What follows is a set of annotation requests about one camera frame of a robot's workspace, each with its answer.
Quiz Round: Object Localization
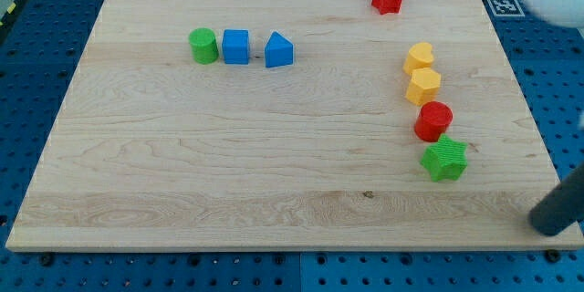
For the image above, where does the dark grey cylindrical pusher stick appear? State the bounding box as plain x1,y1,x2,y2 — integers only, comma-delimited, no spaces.
528,163,583,236

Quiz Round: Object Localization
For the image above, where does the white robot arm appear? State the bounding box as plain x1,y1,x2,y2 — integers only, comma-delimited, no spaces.
522,0,583,236

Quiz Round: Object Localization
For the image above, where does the green star block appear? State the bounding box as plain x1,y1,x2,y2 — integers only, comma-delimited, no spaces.
420,133,468,182

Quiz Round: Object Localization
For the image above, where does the yellow heart block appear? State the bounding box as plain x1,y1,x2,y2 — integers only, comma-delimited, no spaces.
402,42,434,75

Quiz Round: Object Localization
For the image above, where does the red cylinder block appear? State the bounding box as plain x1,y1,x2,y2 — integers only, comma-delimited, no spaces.
414,101,454,142

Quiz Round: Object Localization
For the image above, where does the yellow hexagon block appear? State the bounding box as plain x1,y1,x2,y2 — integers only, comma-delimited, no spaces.
405,68,442,106

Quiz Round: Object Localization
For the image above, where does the white fiducial marker tag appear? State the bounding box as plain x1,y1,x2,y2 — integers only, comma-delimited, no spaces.
486,0,525,17

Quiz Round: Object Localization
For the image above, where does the light wooden board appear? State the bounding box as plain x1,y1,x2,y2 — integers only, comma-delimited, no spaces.
6,0,583,252

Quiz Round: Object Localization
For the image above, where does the blue triangular prism block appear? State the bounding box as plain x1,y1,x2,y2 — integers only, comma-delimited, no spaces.
265,31,294,68

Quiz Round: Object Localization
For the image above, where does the blue cube block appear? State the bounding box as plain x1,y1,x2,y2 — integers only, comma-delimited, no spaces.
222,29,250,65

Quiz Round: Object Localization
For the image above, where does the green cylinder block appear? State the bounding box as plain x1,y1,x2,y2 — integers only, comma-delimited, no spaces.
188,27,219,65

